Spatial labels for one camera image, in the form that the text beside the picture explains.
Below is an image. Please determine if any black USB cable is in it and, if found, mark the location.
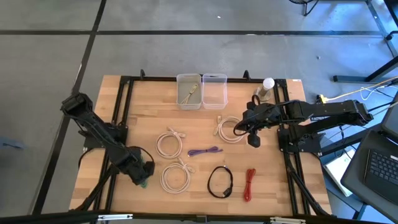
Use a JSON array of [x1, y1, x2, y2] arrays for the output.
[[206, 166, 234, 199]]

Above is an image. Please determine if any black aluminium table frame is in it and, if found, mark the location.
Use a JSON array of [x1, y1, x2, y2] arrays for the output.
[[70, 68, 333, 218]]

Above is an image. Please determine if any white thin floor cable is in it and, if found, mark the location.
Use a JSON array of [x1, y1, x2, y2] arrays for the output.
[[359, 84, 391, 101]]

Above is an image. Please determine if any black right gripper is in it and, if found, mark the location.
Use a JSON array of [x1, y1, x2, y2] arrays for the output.
[[242, 102, 282, 147]]

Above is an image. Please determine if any dark laptop screen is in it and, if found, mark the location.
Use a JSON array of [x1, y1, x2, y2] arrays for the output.
[[381, 93, 398, 142]]

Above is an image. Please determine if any laptop computer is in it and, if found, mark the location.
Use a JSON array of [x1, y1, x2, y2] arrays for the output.
[[340, 129, 398, 222]]

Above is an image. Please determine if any white box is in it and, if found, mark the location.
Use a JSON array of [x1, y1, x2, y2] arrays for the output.
[[323, 149, 357, 197]]

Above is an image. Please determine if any black bar with silver brackets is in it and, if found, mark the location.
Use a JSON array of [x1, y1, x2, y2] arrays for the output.
[[0, 210, 398, 224]]

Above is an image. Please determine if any yellow power plug with cable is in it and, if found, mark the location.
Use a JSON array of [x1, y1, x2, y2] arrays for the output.
[[316, 76, 398, 105]]

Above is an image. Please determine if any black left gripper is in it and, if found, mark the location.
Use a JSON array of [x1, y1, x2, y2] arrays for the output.
[[123, 146, 155, 189]]

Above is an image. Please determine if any red USB cable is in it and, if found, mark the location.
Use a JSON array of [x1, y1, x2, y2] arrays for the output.
[[243, 168, 257, 202]]

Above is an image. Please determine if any tan thin cable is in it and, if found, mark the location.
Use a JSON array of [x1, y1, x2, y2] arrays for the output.
[[180, 83, 199, 105]]

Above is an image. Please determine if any white ball on stand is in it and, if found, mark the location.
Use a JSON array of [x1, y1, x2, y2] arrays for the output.
[[254, 77, 275, 103]]

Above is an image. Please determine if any purple USB cable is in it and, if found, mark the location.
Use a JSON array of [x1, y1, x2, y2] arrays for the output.
[[187, 146, 224, 157]]

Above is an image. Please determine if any black desk leg frame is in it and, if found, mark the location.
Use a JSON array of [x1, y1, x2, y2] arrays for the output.
[[289, 0, 398, 83]]

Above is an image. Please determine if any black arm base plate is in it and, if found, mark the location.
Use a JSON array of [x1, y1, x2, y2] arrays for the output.
[[83, 124, 129, 149], [277, 128, 323, 156]]

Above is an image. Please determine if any black laptop keyboard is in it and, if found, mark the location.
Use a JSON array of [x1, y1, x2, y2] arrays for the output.
[[363, 148, 398, 205]]

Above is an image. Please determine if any clear plastic bin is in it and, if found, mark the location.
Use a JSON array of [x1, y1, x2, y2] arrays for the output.
[[201, 73, 229, 110], [175, 73, 203, 111]]

